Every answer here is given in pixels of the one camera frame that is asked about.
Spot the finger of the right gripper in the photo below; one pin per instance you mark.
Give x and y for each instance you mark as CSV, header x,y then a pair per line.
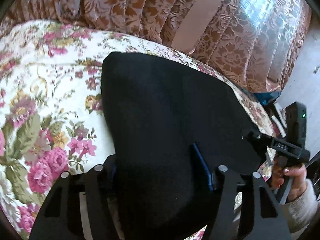
x,y
258,137

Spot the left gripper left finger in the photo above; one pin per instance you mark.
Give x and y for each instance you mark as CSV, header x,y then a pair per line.
x,y
76,207

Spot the black embroidered pants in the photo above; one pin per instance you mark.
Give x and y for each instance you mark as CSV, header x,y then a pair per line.
x,y
172,127

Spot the person right hand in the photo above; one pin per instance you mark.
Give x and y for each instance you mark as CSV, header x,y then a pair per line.
x,y
298,173

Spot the black device green light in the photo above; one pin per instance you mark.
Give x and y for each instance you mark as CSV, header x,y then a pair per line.
x,y
296,124

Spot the blue cloth behind bed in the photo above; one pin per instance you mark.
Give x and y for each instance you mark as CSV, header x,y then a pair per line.
x,y
266,98

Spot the floral quilt bedspread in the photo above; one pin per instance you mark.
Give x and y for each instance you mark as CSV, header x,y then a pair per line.
x,y
51,112

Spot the pink brown floral curtain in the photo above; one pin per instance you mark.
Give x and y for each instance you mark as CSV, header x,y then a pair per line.
x,y
254,43

